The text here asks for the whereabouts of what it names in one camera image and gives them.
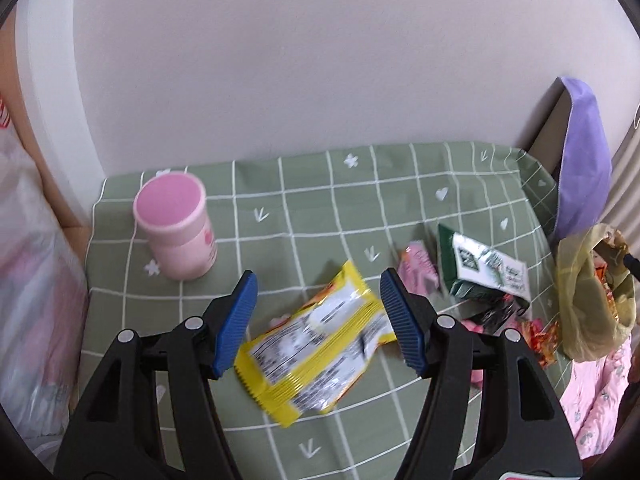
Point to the pink candy wrapper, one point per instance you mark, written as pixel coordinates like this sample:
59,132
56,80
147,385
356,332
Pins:
417,265

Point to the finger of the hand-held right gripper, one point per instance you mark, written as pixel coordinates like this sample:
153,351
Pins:
631,262

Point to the green checked tablecloth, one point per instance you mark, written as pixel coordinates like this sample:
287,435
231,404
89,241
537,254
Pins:
325,210

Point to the pink caterpillar toy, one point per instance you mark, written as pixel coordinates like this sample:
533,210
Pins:
472,326

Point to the wooden headboard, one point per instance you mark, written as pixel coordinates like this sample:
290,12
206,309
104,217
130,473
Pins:
547,145

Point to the yellow snack wrapper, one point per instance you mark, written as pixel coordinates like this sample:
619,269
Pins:
310,350

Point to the purple pillow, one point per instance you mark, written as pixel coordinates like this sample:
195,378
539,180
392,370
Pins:
582,160

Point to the wooden shelf unit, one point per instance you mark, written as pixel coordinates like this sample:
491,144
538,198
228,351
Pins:
55,110

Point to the black wrapper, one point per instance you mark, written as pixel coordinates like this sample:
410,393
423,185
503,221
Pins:
492,316

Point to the white green milk carton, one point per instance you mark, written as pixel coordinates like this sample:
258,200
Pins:
480,270

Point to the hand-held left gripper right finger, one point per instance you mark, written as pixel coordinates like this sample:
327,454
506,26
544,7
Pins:
405,320

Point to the bin with yellow plastic liner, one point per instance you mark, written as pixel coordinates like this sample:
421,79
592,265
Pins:
585,310

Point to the red gold snack wrapper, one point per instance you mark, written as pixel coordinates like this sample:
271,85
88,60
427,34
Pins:
540,335

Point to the pink cup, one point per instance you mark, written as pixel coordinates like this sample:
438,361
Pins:
175,240

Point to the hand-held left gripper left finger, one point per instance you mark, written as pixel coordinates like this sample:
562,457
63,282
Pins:
235,320

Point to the white plastic bag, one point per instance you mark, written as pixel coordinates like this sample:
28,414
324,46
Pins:
35,285

